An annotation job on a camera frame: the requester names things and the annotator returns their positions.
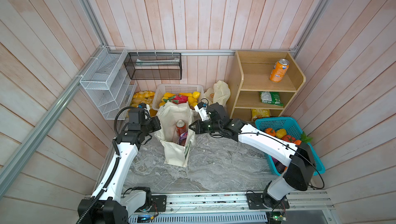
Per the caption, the yellow plastic grocery bag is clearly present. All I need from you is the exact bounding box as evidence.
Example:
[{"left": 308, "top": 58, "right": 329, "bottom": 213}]
[{"left": 204, "top": 80, "right": 231, "bottom": 106}]

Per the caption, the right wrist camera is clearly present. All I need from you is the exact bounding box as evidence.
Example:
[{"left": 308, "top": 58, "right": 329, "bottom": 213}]
[{"left": 194, "top": 102, "right": 209, "bottom": 121}]

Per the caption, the purple snack packet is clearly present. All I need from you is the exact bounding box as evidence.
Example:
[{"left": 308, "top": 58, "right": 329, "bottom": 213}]
[{"left": 178, "top": 132, "right": 188, "bottom": 147}]

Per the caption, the orange toy pumpkin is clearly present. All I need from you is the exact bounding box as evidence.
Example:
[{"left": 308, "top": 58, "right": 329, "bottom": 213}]
[{"left": 264, "top": 128, "right": 276, "bottom": 137}]

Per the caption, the yellow toy fruit left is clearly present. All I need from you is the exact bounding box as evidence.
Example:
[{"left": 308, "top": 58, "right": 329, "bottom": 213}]
[{"left": 164, "top": 93, "right": 175, "bottom": 98}]

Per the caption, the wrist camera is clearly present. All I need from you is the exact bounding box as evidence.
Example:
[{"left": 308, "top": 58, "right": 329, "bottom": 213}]
[
  {"left": 138, "top": 103, "right": 151, "bottom": 112},
  {"left": 194, "top": 102, "right": 209, "bottom": 121}
]

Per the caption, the wooden shelf unit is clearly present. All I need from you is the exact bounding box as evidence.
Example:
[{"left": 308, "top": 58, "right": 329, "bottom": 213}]
[{"left": 226, "top": 50, "right": 306, "bottom": 121}]

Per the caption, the white wire mesh shelf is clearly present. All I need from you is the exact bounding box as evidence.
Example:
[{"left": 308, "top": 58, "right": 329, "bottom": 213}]
[{"left": 80, "top": 46, "right": 137, "bottom": 120}]

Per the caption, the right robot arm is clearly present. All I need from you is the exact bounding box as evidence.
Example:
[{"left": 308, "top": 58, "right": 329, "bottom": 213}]
[{"left": 189, "top": 102, "right": 317, "bottom": 209}]

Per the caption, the cream canvas tote bag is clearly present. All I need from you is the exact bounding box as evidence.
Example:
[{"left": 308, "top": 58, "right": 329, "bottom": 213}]
[{"left": 155, "top": 102, "right": 196, "bottom": 167}]

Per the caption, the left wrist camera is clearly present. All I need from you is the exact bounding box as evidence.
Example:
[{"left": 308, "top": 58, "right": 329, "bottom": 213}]
[{"left": 138, "top": 103, "right": 151, "bottom": 112}]

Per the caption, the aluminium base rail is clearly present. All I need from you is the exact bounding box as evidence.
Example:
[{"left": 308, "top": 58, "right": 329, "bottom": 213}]
[{"left": 77, "top": 189, "right": 336, "bottom": 224}]

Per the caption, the red toy dragon fruit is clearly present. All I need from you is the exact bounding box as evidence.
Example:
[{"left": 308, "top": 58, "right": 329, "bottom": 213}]
[{"left": 163, "top": 95, "right": 188, "bottom": 104}]

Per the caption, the yellow toy pepper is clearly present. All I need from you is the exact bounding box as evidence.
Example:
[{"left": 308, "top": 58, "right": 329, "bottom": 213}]
[{"left": 275, "top": 129, "right": 287, "bottom": 139}]

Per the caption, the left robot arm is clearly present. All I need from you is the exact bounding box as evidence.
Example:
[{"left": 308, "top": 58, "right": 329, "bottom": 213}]
[{"left": 77, "top": 103, "right": 161, "bottom": 224}]

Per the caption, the yellow chips packet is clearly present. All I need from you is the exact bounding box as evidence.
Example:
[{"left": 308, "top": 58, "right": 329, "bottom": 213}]
[{"left": 251, "top": 108, "right": 271, "bottom": 122}]

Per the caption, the teal plastic basket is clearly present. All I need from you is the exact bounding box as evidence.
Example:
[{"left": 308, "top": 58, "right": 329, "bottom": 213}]
[{"left": 255, "top": 117, "right": 325, "bottom": 176}]

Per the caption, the green snack packet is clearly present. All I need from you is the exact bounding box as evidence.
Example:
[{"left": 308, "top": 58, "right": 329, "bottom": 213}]
[{"left": 260, "top": 92, "right": 284, "bottom": 106}]

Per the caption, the toy carrot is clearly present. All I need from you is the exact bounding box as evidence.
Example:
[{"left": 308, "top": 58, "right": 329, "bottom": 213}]
[{"left": 294, "top": 132, "right": 313, "bottom": 146}]

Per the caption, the purple toy eggplant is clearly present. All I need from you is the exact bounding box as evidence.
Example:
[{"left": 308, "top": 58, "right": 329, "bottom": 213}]
[{"left": 271, "top": 157, "right": 287, "bottom": 174}]

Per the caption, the red toy tomato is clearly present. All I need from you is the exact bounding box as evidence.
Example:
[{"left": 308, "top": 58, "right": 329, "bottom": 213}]
[{"left": 281, "top": 135, "right": 297, "bottom": 143}]

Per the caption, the yellow bread tray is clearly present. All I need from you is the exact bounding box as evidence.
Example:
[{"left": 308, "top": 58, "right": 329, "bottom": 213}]
[{"left": 130, "top": 91, "right": 157, "bottom": 117}]

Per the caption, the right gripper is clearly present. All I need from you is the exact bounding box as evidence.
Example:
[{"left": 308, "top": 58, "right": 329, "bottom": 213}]
[{"left": 187, "top": 119, "right": 221, "bottom": 134}]

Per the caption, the orange soda can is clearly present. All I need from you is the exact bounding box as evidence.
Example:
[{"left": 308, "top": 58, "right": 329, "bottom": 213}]
[{"left": 269, "top": 59, "right": 289, "bottom": 83}]

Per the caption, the black wire mesh basket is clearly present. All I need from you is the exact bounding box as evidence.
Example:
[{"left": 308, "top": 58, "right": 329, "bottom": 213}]
[{"left": 124, "top": 52, "right": 183, "bottom": 80}]

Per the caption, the white plastic fruit basket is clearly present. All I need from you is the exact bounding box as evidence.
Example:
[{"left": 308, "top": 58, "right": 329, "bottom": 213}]
[{"left": 151, "top": 83, "right": 205, "bottom": 112}]

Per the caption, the red cola can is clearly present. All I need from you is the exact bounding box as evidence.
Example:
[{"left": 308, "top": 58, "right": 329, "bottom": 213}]
[{"left": 176, "top": 120, "right": 187, "bottom": 136}]

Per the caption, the yellow toy lemon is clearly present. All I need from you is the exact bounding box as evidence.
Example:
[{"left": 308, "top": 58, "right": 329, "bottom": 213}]
[{"left": 192, "top": 92, "right": 201, "bottom": 100}]

